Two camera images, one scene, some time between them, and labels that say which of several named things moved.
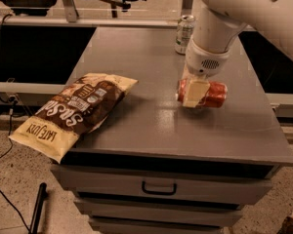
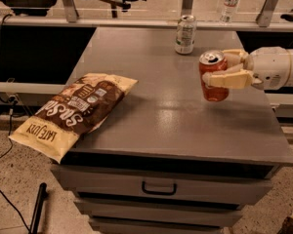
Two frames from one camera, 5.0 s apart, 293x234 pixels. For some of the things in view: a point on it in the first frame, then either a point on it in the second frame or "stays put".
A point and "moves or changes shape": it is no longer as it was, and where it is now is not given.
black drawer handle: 158,191 stays put
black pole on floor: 42,195 stays put
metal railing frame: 71,19 stays put
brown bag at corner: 292,224 stays put
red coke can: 213,98 moves or changes shape
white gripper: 203,61 to 270,67
